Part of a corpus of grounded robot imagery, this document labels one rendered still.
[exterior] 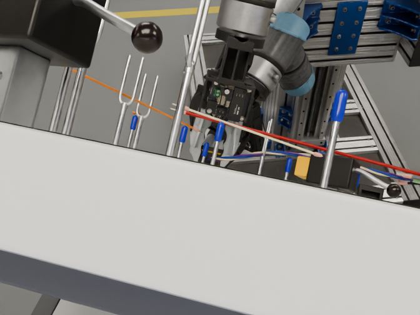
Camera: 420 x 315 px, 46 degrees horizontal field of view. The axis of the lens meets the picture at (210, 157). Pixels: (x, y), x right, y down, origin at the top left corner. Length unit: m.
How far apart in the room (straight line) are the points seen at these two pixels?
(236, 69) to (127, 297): 0.53
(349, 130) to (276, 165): 0.41
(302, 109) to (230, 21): 1.20
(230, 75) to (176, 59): 2.32
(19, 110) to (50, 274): 0.08
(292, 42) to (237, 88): 0.30
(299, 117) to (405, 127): 0.95
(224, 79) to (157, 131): 1.87
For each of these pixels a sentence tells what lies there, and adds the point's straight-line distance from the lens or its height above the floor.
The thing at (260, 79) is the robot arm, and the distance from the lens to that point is 0.93.
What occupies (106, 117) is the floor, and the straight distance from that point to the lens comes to 2.66.
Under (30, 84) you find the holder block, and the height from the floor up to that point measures 1.58.
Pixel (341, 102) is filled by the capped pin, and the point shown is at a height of 1.53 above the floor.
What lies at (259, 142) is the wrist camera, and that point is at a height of 1.04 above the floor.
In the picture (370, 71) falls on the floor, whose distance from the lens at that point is 3.06.
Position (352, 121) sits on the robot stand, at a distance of 2.36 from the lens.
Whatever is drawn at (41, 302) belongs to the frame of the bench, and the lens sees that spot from 1.11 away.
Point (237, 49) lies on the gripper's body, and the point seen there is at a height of 1.35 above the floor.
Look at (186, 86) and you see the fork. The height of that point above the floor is 1.52.
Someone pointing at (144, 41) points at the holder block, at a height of 1.62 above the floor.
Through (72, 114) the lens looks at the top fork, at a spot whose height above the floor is 1.51.
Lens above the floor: 1.73
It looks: 46 degrees down
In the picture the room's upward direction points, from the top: straight up
